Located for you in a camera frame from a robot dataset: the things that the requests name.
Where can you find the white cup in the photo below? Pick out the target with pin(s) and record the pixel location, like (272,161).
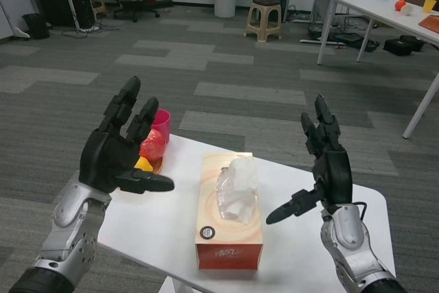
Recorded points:
(409,10)

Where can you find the black flat bag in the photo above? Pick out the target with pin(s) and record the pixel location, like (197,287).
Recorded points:
(346,40)

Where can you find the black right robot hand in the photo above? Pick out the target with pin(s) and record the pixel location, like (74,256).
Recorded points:
(334,176)

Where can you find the orange tray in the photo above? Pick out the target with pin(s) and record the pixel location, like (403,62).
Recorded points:
(430,22)

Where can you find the pink plastic cup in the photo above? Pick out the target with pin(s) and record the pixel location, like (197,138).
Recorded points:
(163,125)

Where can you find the white power strip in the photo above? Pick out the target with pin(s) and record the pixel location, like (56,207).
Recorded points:
(90,28)

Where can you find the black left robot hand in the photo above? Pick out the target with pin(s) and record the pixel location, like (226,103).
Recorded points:
(103,159)

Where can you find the large white desk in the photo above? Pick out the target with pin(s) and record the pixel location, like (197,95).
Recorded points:
(377,11)

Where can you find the black trash bin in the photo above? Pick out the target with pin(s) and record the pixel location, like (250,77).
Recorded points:
(36,27)

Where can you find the red apple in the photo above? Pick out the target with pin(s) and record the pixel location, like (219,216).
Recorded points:
(154,147)

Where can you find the orange ball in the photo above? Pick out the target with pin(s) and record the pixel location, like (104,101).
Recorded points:
(399,5)

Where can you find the orange plate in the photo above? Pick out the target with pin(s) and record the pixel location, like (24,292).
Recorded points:
(158,166)

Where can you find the orange patterned tissue box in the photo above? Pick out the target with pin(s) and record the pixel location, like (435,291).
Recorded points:
(209,204)

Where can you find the yellow cup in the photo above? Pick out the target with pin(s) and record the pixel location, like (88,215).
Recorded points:
(429,5)

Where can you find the black square bag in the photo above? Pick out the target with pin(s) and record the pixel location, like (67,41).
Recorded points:
(403,46)

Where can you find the yellow lemon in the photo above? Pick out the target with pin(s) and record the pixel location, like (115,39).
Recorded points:
(144,164)

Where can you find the white table base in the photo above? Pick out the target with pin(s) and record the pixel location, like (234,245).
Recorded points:
(169,287)

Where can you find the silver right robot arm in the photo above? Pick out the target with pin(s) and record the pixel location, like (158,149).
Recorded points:
(350,238)

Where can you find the black cabinet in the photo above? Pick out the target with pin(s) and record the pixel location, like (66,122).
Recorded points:
(51,1)

